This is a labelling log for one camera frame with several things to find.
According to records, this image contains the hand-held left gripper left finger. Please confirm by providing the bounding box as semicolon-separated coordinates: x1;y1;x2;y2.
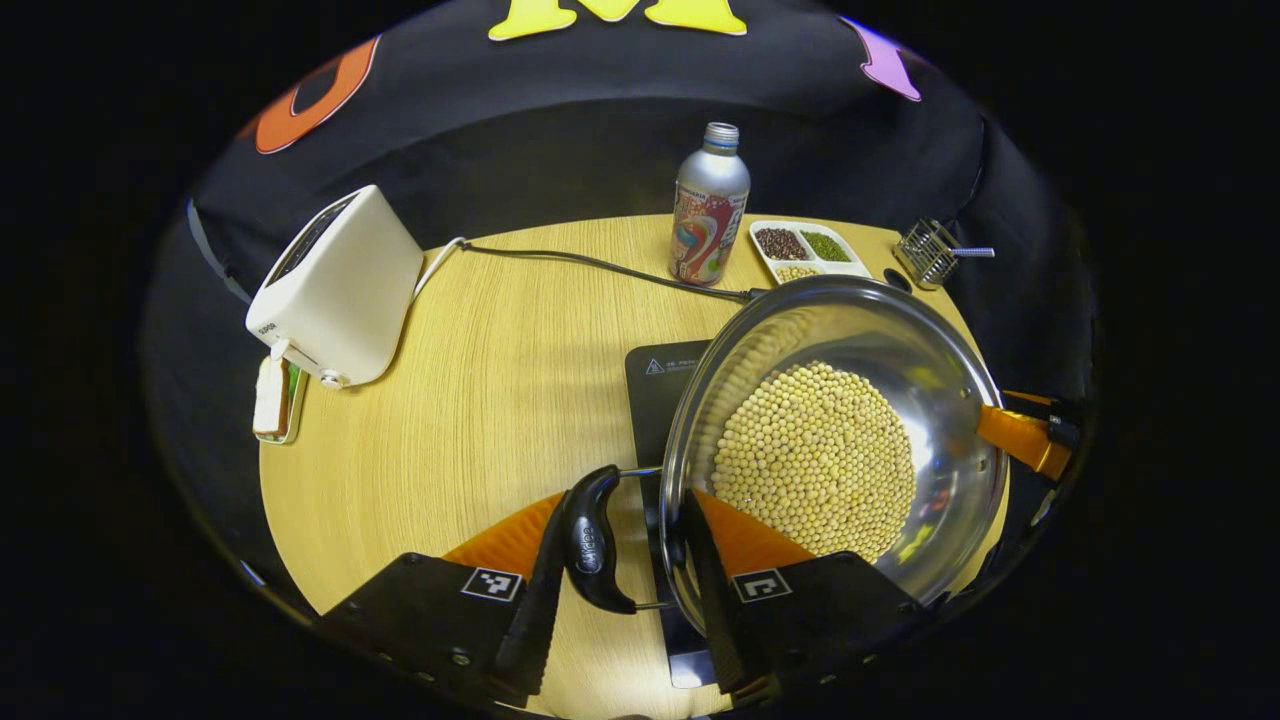
318;488;573;706

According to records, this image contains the metal wire holder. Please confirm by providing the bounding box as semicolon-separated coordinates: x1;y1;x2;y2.
893;218;997;292

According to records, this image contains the silver drink bottle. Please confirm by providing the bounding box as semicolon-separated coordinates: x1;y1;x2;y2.
669;122;752;288

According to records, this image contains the white divided bean dish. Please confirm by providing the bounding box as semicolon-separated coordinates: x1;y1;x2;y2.
748;219;874;286

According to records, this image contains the pile of soybeans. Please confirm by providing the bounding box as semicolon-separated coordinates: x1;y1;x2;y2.
710;360;918;563

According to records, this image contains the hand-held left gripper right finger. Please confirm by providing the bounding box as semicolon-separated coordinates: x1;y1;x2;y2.
680;488;926;701

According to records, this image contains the sandwich with lettuce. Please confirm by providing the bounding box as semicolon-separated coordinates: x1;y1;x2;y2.
253;355;296;438

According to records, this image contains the small pale green tray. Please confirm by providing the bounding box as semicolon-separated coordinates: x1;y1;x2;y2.
252;355;309;446

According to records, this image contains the white toaster cable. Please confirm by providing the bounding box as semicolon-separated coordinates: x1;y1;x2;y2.
412;236;468;299

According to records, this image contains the black induction cooktop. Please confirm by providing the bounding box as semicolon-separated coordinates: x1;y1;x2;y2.
625;338;721;691

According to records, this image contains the stainless steel pot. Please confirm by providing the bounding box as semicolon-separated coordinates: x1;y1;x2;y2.
562;275;1011;636

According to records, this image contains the white toaster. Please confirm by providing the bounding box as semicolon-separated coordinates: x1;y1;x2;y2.
245;184;426;391

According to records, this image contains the black power cable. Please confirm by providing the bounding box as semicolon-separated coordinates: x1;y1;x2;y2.
458;240;771;304

